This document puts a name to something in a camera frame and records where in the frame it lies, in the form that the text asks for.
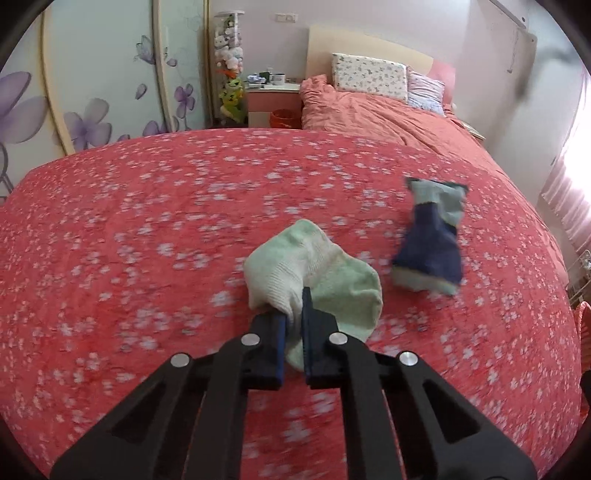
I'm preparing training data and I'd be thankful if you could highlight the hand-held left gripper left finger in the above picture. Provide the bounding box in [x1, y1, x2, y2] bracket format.
[50, 311, 287, 480]

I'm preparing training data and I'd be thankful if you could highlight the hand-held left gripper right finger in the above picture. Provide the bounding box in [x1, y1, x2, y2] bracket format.
[301, 287, 539, 480]

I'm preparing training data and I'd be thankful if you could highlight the light green sock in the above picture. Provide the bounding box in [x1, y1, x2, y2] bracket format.
[243, 219, 384, 373]

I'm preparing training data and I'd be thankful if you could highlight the blue grey sock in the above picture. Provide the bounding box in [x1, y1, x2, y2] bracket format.
[391, 177, 470, 296]

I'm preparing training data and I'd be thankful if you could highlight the orange waste bin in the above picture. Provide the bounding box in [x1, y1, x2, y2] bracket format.
[270, 108, 301, 130]

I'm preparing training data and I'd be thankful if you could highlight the coral duvet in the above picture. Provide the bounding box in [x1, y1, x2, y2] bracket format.
[298, 74, 568, 278]

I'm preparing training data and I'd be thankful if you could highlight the pink white nightstand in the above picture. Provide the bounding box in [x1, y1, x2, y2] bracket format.
[244, 82, 304, 129]

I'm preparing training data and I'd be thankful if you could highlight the green plush toy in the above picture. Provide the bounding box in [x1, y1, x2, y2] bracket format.
[219, 76, 246, 123]

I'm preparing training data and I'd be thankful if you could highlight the beige bedside table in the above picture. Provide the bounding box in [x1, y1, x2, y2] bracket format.
[461, 120, 488, 142]

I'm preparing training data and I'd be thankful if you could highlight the white floral pillow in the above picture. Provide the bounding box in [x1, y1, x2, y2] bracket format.
[331, 52, 410, 103]

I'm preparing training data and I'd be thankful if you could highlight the striped pillow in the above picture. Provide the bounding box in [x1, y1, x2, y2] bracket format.
[406, 69, 447, 116]

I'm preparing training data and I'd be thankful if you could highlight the cream bed headboard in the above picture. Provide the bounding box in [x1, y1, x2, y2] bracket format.
[305, 25, 435, 80]

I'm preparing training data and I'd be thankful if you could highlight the pink pillow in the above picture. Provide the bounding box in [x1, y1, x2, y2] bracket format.
[427, 62, 458, 105]

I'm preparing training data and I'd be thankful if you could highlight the clear tube of plush toys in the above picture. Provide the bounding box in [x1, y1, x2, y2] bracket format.
[212, 11, 248, 128]

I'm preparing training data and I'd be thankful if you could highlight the pink curtain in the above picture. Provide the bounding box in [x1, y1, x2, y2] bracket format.
[537, 69, 591, 260]

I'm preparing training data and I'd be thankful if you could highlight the wardrobe with purple flowers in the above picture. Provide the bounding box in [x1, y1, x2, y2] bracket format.
[0, 0, 216, 204]

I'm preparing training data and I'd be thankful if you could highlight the white wire rack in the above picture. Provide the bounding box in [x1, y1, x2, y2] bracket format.
[567, 249, 591, 306]

